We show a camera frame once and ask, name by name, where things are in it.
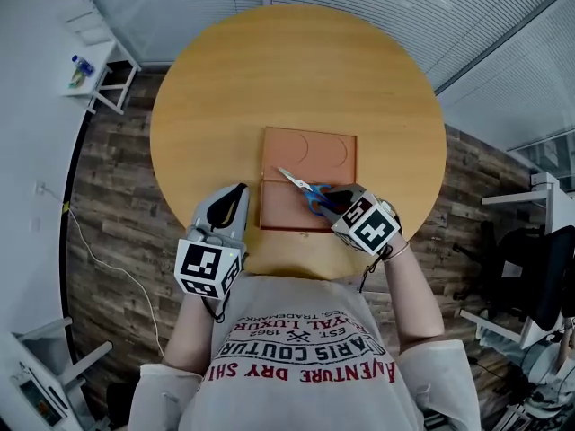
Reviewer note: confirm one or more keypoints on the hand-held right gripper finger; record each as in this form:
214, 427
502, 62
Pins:
334, 216
350, 191

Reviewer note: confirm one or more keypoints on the black office chair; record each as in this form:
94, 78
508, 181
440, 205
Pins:
539, 267

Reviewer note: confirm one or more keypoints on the white wall socket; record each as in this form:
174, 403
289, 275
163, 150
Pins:
41, 188

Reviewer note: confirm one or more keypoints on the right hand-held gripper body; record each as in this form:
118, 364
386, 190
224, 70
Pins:
368, 227

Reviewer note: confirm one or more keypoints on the white window blinds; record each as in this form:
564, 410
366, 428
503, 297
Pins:
404, 25

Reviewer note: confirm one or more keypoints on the round wooden table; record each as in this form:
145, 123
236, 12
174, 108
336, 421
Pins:
296, 74

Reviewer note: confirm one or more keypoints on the small white side table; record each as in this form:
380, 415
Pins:
101, 67

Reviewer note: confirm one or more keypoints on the person's left forearm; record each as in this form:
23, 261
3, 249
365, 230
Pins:
191, 330

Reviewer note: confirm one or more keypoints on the person's grey printed shirt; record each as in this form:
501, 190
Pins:
305, 366

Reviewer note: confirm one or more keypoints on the blue capped plastic bottle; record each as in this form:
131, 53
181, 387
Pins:
83, 64

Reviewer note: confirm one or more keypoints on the white desk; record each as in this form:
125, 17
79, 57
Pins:
554, 196

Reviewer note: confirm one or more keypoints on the white equipment stand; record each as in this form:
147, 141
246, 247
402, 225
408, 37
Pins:
40, 384

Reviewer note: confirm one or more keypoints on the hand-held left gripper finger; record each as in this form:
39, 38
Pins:
242, 209
204, 204

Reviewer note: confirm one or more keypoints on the person's right forearm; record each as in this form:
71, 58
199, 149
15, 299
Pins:
413, 303

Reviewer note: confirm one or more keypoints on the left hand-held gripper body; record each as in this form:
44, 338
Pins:
206, 265

